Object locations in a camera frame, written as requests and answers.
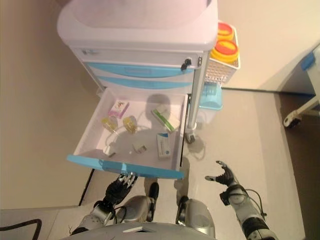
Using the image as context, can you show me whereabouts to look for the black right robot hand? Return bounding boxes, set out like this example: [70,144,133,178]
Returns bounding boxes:
[204,160,237,187]

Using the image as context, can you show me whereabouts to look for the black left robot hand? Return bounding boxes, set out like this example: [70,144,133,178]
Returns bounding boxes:
[104,172,138,203]

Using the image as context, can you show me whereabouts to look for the blue fronted cart drawer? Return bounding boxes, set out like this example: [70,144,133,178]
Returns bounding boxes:
[96,73,194,89]
[83,60,196,77]
[66,87,189,180]

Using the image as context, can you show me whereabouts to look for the clear bottle yellow capsules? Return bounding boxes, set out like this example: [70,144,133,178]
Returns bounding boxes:
[101,116,119,134]
[122,115,138,135]

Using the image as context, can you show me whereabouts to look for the blue white medicine box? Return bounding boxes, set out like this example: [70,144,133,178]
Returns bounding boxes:
[156,132,174,161]

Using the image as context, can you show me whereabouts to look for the pink white medicine box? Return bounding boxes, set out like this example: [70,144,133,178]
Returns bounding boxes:
[107,99,131,118]

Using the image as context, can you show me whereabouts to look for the green white medicine box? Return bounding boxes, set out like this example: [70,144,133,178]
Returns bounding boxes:
[151,104,182,133]

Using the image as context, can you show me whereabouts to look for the black left robot foot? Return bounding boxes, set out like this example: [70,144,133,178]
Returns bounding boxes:
[148,182,160,201]

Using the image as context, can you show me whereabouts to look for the grey robot torso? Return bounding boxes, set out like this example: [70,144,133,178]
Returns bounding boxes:
[58,221,216,240]

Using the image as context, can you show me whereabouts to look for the silver right robot leg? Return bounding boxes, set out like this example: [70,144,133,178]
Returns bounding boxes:
[176,197,216,237]

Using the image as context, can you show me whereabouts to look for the small white box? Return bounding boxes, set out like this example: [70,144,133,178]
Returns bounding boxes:
[131,142,148,154]

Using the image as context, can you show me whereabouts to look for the cart caster wheel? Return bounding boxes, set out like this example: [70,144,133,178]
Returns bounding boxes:
[184,132,197,144]

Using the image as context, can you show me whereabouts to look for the thin white tubing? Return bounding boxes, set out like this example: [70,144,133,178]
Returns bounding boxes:
[104,109,152,151]

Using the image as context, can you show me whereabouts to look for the light blue lidded bin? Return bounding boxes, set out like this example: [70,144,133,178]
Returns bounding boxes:
[197,83,224,123]

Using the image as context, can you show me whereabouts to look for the bed caster wheel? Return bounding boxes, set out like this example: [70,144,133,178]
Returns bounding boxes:
[283,116,302,129]

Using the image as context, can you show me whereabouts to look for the white perforated side basket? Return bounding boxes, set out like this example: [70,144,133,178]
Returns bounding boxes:
[204,24,242,85]

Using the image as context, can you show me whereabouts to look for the black cart key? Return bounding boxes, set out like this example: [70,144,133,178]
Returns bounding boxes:
[180,57,192,71]

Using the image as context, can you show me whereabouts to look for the yellow sharps container red lid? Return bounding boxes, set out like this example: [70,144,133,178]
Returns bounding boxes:
[216,21,236,42]
[210,39,240,63]

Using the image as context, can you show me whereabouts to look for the cart label sticker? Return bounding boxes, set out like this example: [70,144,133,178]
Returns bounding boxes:
[81,48,100,57]

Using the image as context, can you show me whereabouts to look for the blue bed corner bumper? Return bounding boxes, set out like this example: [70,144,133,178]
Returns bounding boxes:
[301,49,317,71]

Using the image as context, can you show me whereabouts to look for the white medical cart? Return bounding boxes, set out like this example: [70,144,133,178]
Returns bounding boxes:
[56,0,242,144]

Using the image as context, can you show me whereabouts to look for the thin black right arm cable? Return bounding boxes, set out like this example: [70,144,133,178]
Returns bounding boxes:
[246,188,269,219]

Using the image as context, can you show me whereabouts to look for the thick black tether cable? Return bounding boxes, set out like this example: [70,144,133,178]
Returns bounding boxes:
[0,218,42,240]

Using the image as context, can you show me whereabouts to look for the white hospital bed frame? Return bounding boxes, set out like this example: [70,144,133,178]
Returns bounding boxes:
[282,42,320,130]

